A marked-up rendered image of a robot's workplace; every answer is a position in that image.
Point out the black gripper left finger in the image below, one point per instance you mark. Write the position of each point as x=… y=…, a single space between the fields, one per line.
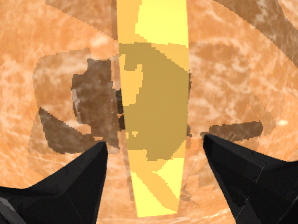
x=71 y=195

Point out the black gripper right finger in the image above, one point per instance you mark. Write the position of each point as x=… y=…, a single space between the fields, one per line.
x=259 y=189

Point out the yellow bar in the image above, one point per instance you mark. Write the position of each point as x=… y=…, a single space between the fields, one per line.
x=153 y=47

